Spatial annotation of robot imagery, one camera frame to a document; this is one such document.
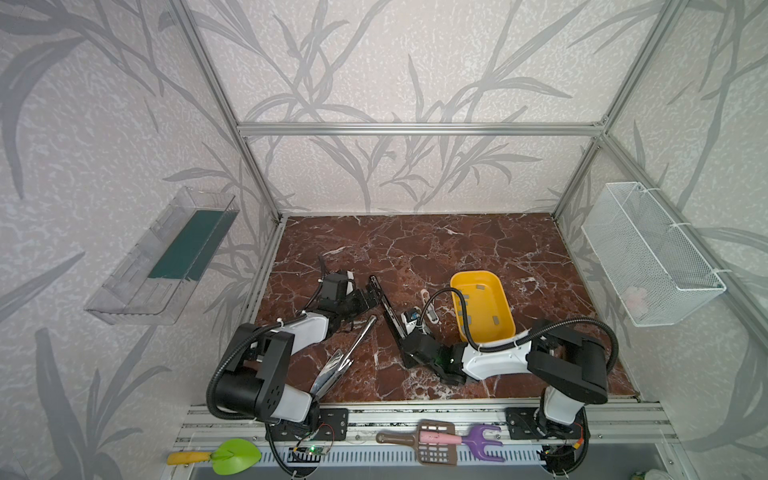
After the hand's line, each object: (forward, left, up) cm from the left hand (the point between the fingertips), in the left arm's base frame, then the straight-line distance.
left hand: (378, 289), depth 92 cm
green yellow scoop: (-42, +32, -3) cm, 53 cm away
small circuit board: (-40, +13, -6) cm, 43 cm away
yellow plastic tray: (-4, -36, -7) cm, 36 cm away
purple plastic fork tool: (-38, -25, -3) cm, 46 cm away
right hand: (-12, -7, -4) cm, 15 cm away
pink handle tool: (-38, -17, -2) cm, 42 cm away
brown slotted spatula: (-41, -14, -6) cm, 44 cm away
